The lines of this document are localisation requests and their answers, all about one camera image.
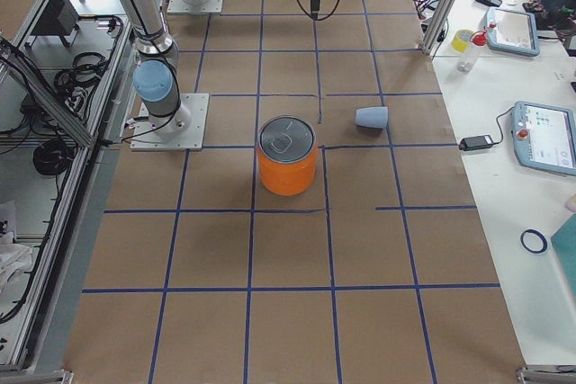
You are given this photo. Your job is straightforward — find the clear bottle red cap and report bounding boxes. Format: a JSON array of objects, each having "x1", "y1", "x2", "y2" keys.
[{"x1": 456, "y1": 30, "x2": 487, "y2": 73}]

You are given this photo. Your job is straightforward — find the teach pendant tablet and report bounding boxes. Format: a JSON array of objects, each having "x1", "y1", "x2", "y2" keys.
[
  {"x1": 511, "y1": 101, "x2": 575, "y2": 176},
  {"x1": 485, "y1": 7, "x2": 540, "y2": 57}
]

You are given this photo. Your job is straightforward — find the aluminium side frame rail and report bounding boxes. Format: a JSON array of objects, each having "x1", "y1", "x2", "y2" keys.
[{"x1": 1, "y1": 0, "x2": 131, "y2": 372}]

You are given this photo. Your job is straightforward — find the orange can with silver lid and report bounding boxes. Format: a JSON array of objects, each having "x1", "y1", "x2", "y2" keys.
[{"x1": 257, "y1": 115, "x2": 318, "y2": 196}]

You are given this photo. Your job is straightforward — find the coiled black cables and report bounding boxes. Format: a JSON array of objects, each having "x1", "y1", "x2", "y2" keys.
[{"x1": 53, "y1": 51, "x2": 113, "y2": 109}]

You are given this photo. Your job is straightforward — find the near teach pendant tablet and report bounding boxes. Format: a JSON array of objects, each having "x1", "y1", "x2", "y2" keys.
[{"x1": 511, "y1": 101, "x2": 575, "y2": 176}]

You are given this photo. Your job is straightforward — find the blue tape ring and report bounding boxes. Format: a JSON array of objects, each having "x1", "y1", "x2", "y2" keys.
[{"x1": 520, "y1": 229, "x2": 549, "y2": 255}]

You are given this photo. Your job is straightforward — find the yellow tape roll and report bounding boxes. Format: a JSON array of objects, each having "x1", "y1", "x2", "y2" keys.
[{"x1": 451, "y1": 29, "x2": 474, "y2": 53}]

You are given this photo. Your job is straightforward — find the light blue plastic cup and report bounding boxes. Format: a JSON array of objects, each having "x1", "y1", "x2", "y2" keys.
[{"x1": 355, "y1": 106, "x2": 389, "y2": 129}]

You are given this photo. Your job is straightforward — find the far teach pendant tablet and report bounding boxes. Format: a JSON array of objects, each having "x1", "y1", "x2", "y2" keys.
[{"x1": 485, "y1": 7, "x2": 540, "y2": 57}]

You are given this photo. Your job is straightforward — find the teal board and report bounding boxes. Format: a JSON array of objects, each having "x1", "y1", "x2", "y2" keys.
[{"x1": 552, "y1": 214, "x2": 576, "y2": 291}]

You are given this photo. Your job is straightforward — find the black power adapter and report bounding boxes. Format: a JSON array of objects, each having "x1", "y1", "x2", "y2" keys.
[{"x1": 458, "y1": 135, "x2": 494, "y2": 151}]

